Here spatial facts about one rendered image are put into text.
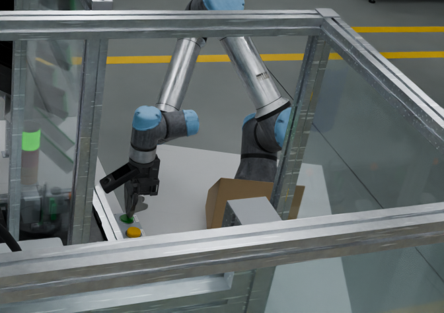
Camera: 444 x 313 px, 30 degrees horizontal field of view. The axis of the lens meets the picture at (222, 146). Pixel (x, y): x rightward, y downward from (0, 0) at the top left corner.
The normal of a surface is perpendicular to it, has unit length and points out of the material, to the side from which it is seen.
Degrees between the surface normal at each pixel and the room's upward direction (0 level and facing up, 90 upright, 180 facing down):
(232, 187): 90
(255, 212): 0
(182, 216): 0
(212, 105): 0
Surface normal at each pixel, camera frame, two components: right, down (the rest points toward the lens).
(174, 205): 0.16, -0.84
